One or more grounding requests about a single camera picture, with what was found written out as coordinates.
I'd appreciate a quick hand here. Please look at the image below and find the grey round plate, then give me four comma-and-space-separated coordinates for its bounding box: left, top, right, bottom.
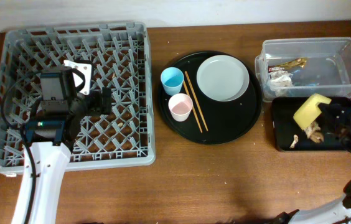
196, 55, 250, 102

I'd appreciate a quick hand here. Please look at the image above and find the blue plastic cup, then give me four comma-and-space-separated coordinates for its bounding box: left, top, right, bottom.
161, 67, 184, 96

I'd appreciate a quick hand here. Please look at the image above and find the white tissue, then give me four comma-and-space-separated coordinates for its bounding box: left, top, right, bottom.
269, 70, 293, 96

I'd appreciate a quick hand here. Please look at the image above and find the grey dishwasher rack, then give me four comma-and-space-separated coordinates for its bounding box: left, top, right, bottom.
0, 22, 156, 176

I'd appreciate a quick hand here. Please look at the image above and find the black rectangular tray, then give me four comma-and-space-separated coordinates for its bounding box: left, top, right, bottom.
271, 97, 351, 151

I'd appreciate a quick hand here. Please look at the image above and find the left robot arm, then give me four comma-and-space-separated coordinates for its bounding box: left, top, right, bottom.
12, 62, 111, 223

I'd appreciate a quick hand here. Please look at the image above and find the round black tray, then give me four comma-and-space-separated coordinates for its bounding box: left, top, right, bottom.
157, 50, 263, 144

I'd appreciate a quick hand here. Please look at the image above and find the gold snack wrapper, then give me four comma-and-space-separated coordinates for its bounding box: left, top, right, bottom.
268, 58, 308, 72

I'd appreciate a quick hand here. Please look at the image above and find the food scraps pile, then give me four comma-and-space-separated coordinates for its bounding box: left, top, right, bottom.
289, 121, 324, 149

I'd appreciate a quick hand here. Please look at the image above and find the yellow bowl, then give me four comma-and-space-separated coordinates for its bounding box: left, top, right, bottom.
293, 93, 332, 130

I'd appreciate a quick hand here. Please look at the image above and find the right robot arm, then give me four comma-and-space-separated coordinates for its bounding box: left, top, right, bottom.
271, 94, 351, 223

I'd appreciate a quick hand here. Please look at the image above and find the wooden chopstick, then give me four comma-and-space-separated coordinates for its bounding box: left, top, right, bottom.
184, 71, 208, 131
183, 81, 203, 133

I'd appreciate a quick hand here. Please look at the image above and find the clear plastic bin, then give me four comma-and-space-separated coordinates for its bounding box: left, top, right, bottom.
255, 37, 351, 102

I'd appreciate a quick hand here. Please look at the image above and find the pink plastic cup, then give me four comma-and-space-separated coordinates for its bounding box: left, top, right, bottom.
168, 93, 193, 122

